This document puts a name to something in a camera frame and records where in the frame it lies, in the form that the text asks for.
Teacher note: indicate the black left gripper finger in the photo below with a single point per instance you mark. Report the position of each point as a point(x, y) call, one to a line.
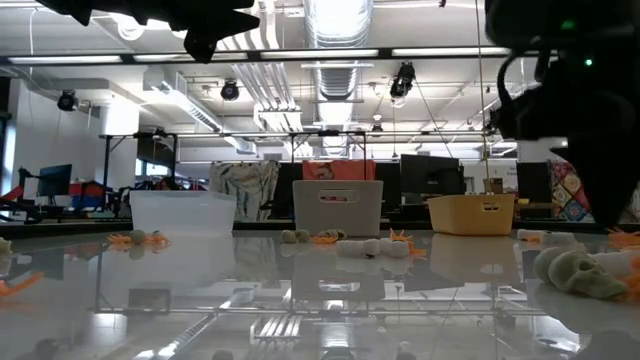
point(210, 32)
point(225, 5)

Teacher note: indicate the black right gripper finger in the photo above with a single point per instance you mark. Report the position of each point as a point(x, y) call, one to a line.
point(610, 185)

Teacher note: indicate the pale green plastic skull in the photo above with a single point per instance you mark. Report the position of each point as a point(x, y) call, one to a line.
point(4, 245)
point(336, 233)
point(289, 236)
point(585, 280)
point(138, 237)
point(303, 235)
point(545, 265)

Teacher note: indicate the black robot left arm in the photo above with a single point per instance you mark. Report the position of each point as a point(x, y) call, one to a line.
point(65, 6)

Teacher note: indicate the red robot arm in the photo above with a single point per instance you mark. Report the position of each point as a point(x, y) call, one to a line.
point(12, 194)

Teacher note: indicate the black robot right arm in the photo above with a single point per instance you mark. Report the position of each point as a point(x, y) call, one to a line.
point(550, 20)

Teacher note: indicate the colourful patchwork quilt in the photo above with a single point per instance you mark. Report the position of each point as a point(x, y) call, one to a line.
point(567, 192)

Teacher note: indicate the white LED light strip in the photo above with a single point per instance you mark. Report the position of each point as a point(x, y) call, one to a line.
point(65, 59)
point(450, 51)
point(150, 57)
point(320, 53)

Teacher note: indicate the black ceiling spotlight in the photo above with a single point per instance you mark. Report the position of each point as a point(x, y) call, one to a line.
point(376, 129)
point(402, 80)
point(67, 101)
point(230, 91)

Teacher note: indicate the white ceiling pipe bundle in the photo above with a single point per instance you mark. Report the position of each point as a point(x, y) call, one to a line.
point(270, 95)

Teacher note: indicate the brown cardboard box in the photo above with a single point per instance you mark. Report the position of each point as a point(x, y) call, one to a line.
point(494, 186)

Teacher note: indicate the black hanging screen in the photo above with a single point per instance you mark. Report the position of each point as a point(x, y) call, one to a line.
point(155, 150)

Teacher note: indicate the yellow plastic basket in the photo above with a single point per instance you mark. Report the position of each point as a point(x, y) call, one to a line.
point(470, 217)

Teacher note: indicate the leaf print hanging cloth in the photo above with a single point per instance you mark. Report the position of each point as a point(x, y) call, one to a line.
point(245, 190)

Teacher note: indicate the large black monitor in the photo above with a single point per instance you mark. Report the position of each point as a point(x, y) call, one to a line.
point(430, 175)

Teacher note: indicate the clear plastic bin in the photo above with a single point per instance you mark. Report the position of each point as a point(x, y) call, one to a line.
point(182, 212)

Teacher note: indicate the red and blue equipment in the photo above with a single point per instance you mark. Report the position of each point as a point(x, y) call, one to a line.
point(87, 192)

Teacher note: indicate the orange hanging cloth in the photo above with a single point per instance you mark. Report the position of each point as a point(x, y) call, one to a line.
point(350, 170)

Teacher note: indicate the small black monitor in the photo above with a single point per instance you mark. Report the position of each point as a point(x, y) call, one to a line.
point(55, 180)

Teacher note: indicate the grey plastic bin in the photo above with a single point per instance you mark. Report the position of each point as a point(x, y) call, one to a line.
point(337, 215)

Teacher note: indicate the white rectangular air duct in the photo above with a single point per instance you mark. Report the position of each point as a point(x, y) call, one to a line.
point(195, 112)

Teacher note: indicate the silver round ventilation duct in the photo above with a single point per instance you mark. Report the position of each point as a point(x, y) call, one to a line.
point(337, 80)

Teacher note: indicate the black metal workstation frame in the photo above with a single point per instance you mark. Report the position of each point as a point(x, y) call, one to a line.
point(106, 165)

